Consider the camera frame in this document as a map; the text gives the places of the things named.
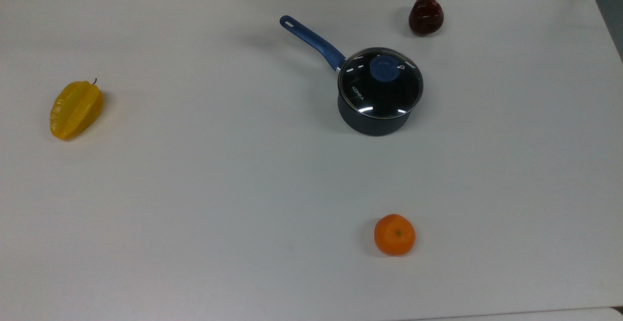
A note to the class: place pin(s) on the glass lid with blue knob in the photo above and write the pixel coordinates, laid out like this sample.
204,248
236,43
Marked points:
384,95

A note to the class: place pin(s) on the dark blue saucepan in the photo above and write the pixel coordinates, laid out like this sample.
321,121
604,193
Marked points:
371,126

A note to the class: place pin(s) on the orange mandarin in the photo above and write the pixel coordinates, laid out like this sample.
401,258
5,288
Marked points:
394,236

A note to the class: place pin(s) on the dark red apple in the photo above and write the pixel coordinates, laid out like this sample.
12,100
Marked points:
425,15

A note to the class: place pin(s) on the yellow starfruit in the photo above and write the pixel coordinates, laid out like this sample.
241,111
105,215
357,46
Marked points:
75,111

